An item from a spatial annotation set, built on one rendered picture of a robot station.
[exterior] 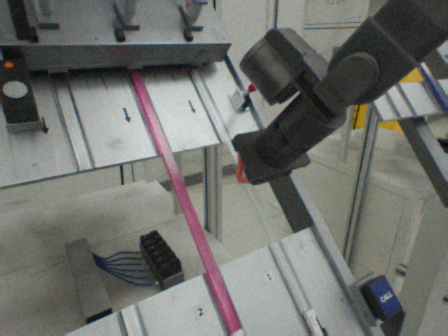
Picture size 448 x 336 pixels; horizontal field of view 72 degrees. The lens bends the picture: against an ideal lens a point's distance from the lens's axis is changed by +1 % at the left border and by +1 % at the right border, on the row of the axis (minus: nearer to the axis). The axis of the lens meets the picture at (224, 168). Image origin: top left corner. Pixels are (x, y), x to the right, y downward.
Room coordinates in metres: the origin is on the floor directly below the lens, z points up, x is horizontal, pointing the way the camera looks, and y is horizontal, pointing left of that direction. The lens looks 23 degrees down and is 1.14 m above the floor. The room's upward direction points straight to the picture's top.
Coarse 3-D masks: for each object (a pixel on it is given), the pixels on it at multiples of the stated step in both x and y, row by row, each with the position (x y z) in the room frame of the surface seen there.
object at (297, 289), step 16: (208, 96) 0.54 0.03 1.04; (224, 128) 0.50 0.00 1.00; (224, 144) 0.48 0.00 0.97; (256, 192) 0.43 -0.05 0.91; (256, 208) 0.41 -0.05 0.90; (272, 224) 0.39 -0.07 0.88; (272, 240) 0.37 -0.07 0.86; (288, 256) 0.36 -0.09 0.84; (288, 272) 0.34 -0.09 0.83; (304, 304) 0.32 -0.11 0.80
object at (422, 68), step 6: (420, 66) 0.64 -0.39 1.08; (426, 66) 0.64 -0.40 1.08; (420, 72) 0.64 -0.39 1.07; (426, 72) 0.63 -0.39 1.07; (426, 78) 0.63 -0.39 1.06; (432, 78) 0.62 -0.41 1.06; (426, 84) 0.62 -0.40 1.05; (432, 84) 0.61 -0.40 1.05; (432, 90) 0.61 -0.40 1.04; (438, 90) 0.60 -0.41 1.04; (438, 96) 0.60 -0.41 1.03; (444, 96) 0.60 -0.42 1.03; (438, 102) 0.59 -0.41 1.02; (444, 102) 0.59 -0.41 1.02; (444, 108) 0.58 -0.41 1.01; (444, 114) 0.58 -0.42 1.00
